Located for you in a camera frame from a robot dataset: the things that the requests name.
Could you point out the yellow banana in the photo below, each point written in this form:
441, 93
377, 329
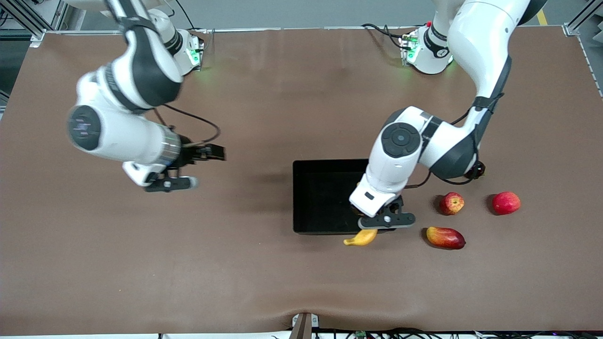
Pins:
360, 238

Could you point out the black rectangular plastic box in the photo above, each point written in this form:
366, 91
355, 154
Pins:
320, 197

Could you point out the red yellow streaked apple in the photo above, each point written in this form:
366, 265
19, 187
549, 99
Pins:
452, 203

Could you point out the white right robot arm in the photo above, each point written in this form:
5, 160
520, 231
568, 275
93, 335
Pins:
141, 70

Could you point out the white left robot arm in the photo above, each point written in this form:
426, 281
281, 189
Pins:
485, 42

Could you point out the red yellow mango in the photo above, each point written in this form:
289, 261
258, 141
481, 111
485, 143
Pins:
445, 238

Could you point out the dark purple plum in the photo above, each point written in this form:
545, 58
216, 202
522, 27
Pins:
476, 170

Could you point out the plain red round fruit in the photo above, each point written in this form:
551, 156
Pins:
506, 203

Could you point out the metal base connector bracket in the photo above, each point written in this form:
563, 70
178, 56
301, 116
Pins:
195, 56
407, 49

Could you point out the silver table edge rail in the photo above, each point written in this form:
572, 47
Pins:
245, 29

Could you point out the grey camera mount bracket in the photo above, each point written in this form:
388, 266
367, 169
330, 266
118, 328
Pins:
304, 327

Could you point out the aluminium frame post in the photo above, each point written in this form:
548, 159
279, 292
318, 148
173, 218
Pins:
37, 35
572, 29

